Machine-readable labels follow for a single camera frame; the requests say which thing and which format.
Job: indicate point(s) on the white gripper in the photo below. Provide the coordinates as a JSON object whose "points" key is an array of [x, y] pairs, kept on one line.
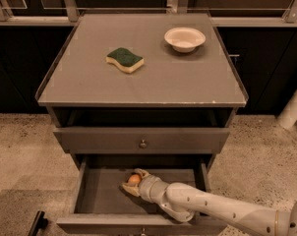
{"points": [[146, 185]]}

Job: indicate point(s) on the orange fruit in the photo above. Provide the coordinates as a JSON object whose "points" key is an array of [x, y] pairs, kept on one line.
{"points": [[134, 179]]}

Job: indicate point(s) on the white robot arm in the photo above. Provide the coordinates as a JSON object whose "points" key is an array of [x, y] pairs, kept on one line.
{"points": [[255, 179]]}

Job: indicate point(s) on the round metal drawer knob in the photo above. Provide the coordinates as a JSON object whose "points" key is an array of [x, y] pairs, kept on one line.
{"points": [[143, 144]]}

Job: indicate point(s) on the grey middle drawer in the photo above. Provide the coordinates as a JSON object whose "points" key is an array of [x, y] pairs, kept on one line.
{"points": [[101, 206]]}

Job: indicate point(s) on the grey drawer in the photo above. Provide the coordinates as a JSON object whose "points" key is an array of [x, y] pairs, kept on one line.
{"points": [[101, 206], [166, 130]]}

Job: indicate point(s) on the grey top drawer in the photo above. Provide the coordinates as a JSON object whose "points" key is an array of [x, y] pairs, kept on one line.
{"points": [[166, 130]]}

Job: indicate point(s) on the grey drawer cabinet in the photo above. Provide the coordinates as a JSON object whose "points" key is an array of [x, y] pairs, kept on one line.
{"points": [[81, 78]]}

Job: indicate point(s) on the green and yellow sponge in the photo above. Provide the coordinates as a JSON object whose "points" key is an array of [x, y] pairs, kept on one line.
{"points": [[125, 60]]}

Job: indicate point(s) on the white bowl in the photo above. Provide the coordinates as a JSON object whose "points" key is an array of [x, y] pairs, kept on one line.
{"points": [[184, 40]]}

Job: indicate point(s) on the black handle bar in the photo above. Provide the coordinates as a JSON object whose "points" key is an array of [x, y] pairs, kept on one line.
{"points": [[39, 222]]}

